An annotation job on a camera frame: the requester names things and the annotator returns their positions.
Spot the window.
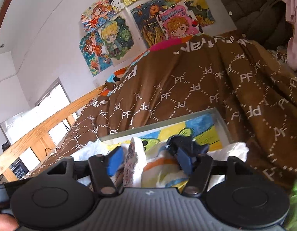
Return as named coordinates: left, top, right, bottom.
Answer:
left=0, top=77, right=70, bottom=174

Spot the orange and yellow landscape drawing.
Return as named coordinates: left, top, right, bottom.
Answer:
left=160, top=0, right=215, bottom=27

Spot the white sock with pink pattern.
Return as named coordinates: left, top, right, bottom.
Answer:
left=124, top=137, right=147, bottom=188

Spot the pink framed blond child drawing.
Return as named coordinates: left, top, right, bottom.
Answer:
left=157, top=3, right=203, bottom=40

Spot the brown printed blanket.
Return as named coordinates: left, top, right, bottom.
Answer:
left=18, top=30, right=297, bottom=194

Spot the blond boy green drawing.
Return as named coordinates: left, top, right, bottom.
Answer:
left=98, top=15, right=135, bottom=67

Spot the wooden bed rail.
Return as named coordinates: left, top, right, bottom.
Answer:
left=0, top=87, right=108, bottom=182

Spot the magenta cloth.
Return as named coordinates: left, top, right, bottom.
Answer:
left=149, top=38, right=185, bottom=51

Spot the mermaid girl drawing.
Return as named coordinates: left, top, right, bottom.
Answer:
left=79, top=31, right=115, bottom=77

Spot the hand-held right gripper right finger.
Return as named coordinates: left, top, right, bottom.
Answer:
left=177, top=148, right=256, bottom=196

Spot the white cloth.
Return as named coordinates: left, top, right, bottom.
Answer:
left=77, top=139, right=130, bottom=187

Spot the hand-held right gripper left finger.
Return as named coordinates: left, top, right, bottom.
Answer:
left=46, top=147, right=123, bottom=195

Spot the grey shallow tray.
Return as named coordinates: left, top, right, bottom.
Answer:
left=98, top=107, right=234, bottom=164

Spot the person's left hand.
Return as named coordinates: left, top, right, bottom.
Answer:
left=0, top=215, right=19, bottom=231

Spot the black sock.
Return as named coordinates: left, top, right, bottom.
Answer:
left=166, top=135, right=209, bottom=158

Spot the striped sock with yellow cuff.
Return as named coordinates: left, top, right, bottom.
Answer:
left=141, top=149, right=190, bottom=188

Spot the black plastic crate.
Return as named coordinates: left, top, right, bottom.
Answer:
left=9, top=157, right=31, bottom=181

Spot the glass jar of green stars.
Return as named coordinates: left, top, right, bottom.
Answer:
left=284, top=177, right=297, bottom=231

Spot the dark blue seaweed drawing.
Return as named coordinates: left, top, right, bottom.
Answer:
left=130, top=0, right=168, bottom=49

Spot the brown quilted jacket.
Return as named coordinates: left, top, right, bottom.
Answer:
left=206, top=0, right=296, bottom=51

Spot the pink garment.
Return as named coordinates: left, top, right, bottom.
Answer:
left=276, top=0, right=297, bottom=71

